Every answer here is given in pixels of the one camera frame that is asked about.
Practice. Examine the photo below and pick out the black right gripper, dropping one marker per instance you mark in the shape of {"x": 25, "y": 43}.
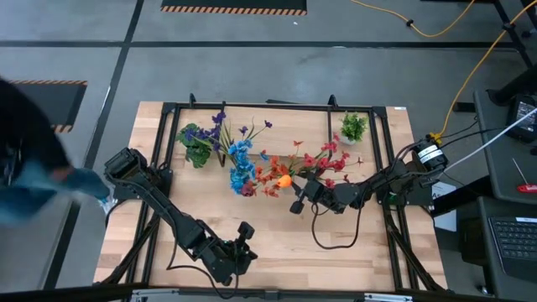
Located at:
{"x": 321, "y": 195}

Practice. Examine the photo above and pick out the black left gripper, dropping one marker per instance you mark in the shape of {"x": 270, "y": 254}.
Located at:
{"x": 224, "y": 260}

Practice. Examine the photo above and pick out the orange artificial tulip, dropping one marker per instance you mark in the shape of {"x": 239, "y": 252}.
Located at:
{"x": 284, "y": 181}

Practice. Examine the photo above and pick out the red artificial flower bunch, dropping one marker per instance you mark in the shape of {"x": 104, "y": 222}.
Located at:
{"x": 331, "y": 163}

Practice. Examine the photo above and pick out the orange artificial flower bunch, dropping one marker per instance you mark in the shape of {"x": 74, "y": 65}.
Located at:
{"x": 274, "y": 161}

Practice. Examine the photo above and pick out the dark red artificial tulip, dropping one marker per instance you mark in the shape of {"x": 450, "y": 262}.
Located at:
{"x": 248, "y": 191}

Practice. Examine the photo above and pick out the blue artificial flower bunch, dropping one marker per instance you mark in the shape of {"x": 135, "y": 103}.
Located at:
{"x": 241, "y": 168}

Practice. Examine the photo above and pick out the purple artificial flower bunch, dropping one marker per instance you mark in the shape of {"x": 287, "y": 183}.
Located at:
{"x": 217, "y": 131}

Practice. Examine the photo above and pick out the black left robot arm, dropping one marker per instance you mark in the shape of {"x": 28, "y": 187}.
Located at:
{"x": 168, "y": 209}

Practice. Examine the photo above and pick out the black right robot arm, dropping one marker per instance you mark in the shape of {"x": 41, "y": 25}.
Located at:
{"x": 390, "y": 180}

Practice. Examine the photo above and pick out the small green plant white pot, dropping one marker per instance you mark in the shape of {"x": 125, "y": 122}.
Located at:
{"x": 353, "y": 126}

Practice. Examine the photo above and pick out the large-leaf green potted plant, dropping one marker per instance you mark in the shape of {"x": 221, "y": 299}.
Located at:
{"x": 197, "y": 147}

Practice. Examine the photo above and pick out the white paper sheet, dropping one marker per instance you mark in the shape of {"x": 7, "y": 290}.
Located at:
{"x": 446, "y": 218}

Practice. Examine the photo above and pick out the black rig beam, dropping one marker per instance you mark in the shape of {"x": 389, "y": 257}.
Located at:
{"x": 63, "y": 293}

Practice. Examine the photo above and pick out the black hazard-striped floor mat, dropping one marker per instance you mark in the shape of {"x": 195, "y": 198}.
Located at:
{"x": 230, "y": 4}
{"x": 67, "y": 100}

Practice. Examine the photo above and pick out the dark grey side desk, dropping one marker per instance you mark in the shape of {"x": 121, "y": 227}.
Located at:
{"x": 503, "y": 176}

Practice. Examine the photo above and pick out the white rod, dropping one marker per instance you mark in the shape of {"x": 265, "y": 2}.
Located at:
{"x": 503, "y": 132}

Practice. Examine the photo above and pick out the black laptop keyboard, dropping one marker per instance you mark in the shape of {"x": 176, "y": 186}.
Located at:
{"x": 516, "y": 243}

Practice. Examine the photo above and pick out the black tablet device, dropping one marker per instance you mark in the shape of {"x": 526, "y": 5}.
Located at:
{"x": 520, "y": 108}

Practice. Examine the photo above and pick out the black floor stand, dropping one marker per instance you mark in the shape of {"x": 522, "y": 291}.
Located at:
{"x": 516, "y": 88}

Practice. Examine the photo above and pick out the person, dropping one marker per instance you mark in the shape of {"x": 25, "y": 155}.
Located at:
{"x": 25, "y": 138}

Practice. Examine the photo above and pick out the black aluminium table frame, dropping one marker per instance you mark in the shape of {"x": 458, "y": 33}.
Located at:
{"x": 293, "y": 105}

